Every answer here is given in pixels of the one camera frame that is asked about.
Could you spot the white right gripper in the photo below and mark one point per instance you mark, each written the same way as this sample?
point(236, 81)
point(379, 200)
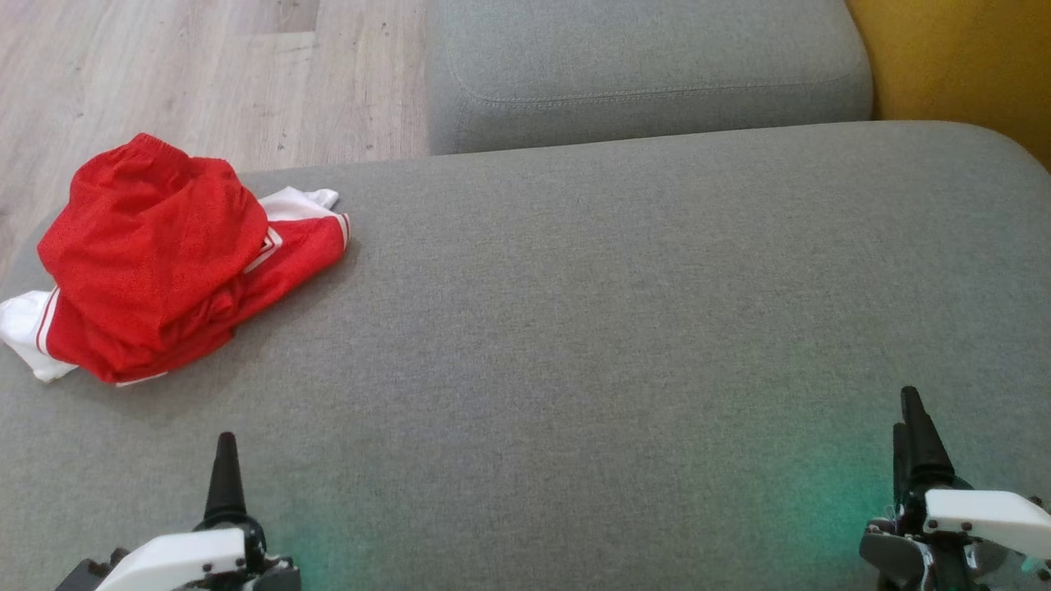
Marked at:
point(985, 517)

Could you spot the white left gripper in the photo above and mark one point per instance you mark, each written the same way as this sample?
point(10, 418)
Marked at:
point(181, 558)

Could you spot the red jersey with white sleeves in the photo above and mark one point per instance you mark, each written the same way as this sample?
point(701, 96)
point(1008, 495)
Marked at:
point(300, 246)

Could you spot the red shorts with white band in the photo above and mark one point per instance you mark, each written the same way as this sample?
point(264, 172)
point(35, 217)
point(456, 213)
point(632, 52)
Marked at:
point(148, 230)

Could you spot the large grey sofa seat cushion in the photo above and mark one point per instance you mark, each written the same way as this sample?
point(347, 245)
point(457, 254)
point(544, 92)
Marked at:
point(575, 328)

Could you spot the yellow sofa back cushion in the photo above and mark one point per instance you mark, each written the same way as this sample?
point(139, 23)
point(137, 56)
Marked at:
point(969, 57)

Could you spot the small grey sofa seat cushion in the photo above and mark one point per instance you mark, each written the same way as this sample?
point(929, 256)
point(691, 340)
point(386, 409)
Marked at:
point(640, 66)

